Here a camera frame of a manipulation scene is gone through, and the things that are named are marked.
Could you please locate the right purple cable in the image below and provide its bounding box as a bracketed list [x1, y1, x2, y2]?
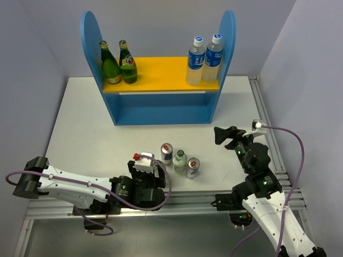
[230, 124, 305, 257]

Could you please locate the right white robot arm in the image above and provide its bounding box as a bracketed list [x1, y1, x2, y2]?
[211, 120, 326, 256]

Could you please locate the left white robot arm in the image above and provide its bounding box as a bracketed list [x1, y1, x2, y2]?
[13, 153, 171, 215]

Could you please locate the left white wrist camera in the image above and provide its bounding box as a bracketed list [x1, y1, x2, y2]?
[133, 152, 154, 173]

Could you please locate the clear glass bottle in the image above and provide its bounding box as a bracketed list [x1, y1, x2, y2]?
[173, 149, 188, 173]

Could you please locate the aluminium front rail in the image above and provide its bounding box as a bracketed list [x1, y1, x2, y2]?
[14, 187, 308, 257]

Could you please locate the blue and yellow wooden shelf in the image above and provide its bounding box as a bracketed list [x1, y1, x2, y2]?
[80, 10, 236, 126]

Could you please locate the left clear water bottle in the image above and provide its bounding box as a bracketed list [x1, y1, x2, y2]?
[186, 36, 205, 86]

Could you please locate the right clear water bottle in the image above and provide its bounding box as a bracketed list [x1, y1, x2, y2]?
[202, 34, 223, 83]

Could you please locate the red bull can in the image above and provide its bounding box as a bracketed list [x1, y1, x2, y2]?
[161, 143, 173, 165]
[186, 157, 200, 178]

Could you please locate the aluminium side rail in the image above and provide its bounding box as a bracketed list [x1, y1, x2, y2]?
[248, 76, 292, 190]

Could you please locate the clear water bottle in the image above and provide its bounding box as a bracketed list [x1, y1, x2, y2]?
[202, 34, 223, 83]
[186, 36, 205, 86]

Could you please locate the green Perrier bottle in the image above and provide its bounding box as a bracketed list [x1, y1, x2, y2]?
[118, 40, 138, 84]
[99, 41, 121, 85]

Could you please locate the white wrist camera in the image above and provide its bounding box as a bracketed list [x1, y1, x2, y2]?
[133, 152, 154, 173]
[242, 119, 267, 138]

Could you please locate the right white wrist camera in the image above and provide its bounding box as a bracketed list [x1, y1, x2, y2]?
[242, 119, 267, 138]

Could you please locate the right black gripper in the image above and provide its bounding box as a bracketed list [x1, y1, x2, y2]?
[213, 125, 258, 173]

